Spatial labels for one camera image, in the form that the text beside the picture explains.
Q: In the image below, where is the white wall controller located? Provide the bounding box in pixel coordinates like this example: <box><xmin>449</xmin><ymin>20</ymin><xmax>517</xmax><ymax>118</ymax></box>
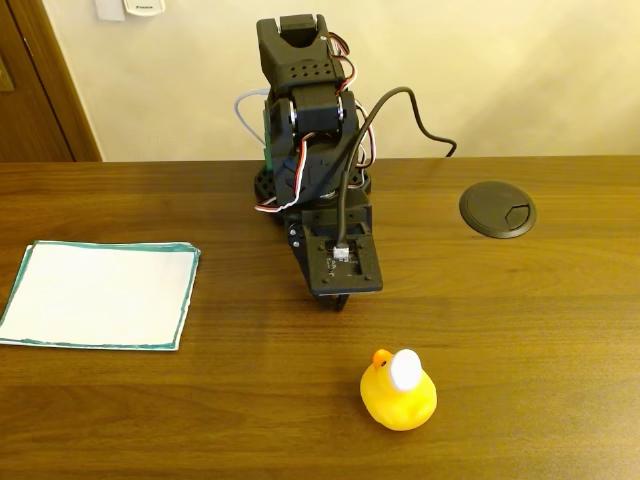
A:
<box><xmin>121</xmin><ymin>0</ymin><xmax>167</xmax><ymax>17</ymax></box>

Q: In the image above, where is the black round cable grommet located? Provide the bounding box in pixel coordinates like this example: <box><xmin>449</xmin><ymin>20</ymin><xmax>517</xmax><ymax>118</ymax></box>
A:
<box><xmin>458</xmin><ymin>180</ymin><xmax>538</xmax><ymax>240</ymax></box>

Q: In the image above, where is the white wall switch plate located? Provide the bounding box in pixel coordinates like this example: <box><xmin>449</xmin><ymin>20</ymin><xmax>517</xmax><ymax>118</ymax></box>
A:
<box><xmin>94</xmin><ymin>0</ymin><xmax>126</xmax><ymax>22</ymax></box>

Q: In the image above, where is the brown wooden door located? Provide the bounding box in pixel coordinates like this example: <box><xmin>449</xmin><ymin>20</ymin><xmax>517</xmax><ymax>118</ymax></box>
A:
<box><xmin>0</xmin><ymin>0</ymin><xmax>104</xmax><ymax>163</ymax></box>

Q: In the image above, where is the yellow rubber duck toy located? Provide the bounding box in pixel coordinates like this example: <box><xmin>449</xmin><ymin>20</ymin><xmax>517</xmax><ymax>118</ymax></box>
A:
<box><xmin>359</xmin><ymin>348</ymin><xmax>439</xmax><ymax>433</ymax></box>

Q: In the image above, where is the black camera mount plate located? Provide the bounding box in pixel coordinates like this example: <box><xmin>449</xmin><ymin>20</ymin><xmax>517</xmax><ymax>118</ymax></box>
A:
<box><xmin>301</xmin><ymin>223</ymin><xmax>385</xmax><ymax>297</ymax></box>

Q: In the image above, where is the black camera cable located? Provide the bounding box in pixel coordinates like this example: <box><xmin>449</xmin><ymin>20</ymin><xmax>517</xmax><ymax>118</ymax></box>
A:
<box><xmin>335</xmin><ymin>85</ymin><xmax>459</xmax><ymax>254</ymax></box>

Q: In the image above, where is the white paper sheet green border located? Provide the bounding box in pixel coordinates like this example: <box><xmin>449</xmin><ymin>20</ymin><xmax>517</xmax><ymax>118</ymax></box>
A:
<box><xmin>0</xmin><ymin>239</ymin><xmax>202</xmax><ymax>353</ymax></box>

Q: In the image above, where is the grey cable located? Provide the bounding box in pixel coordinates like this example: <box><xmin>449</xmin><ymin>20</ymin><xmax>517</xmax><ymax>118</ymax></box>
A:
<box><xmin>233</xmin><ymin>88</ymin><xmax>271</xmax><ymax>147</ymax></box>

